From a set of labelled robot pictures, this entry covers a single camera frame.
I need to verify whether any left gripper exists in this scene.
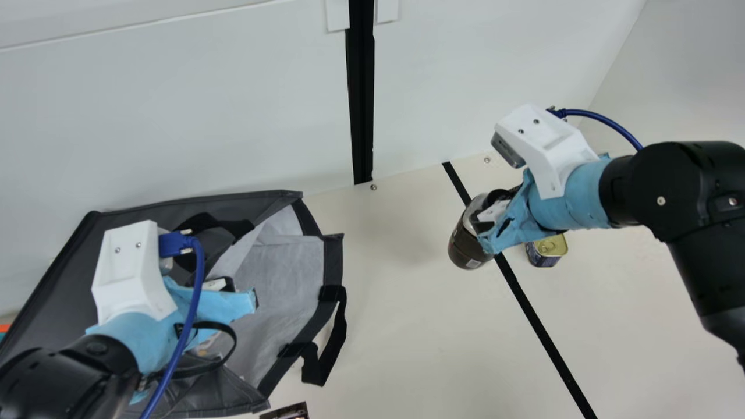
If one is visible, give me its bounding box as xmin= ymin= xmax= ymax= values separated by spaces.
xmin=86 ymin=276 xmax=258 ymax=374

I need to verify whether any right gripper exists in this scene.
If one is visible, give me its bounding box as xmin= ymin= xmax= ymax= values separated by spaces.
xmin=477 ymin=154 xmax=613 ymax=255

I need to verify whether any dark grey bag with straps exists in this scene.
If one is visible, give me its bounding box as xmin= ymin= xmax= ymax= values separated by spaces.
xmin=0 ymin=189 xmax=348 ymax=419

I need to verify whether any rectangular tin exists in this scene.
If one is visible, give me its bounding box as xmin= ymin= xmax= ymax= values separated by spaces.
xmin=526 ymin=233 xmax=569 ymax=268

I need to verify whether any black strip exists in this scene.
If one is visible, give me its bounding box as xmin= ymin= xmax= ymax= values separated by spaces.
xmin=442 ymin=161 xmax=599 ymax=419

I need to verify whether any blue cable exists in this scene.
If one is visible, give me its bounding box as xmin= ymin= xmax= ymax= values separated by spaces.
xmin=139 ymin=230 xmax=205 ymax=419
xmin=550 ymin=108 xmax=644 ymax=152

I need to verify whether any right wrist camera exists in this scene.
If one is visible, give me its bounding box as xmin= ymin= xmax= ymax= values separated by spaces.
xmin=491 ymin=104 xmax=600 ymax=200

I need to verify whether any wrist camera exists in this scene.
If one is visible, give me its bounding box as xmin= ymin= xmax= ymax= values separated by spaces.
xmin=491 ymin=104 xmax=600 ymax=200
xmin=91 ymin=220 xmax=178 ymax=326

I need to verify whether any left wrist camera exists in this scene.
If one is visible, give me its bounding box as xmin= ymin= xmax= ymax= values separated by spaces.
xmin=91 ymin=220 xmax=178 ymax=326

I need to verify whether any black post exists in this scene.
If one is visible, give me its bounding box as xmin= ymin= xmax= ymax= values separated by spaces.
xmin=345 ymin=0 xmax=375 ymax=185

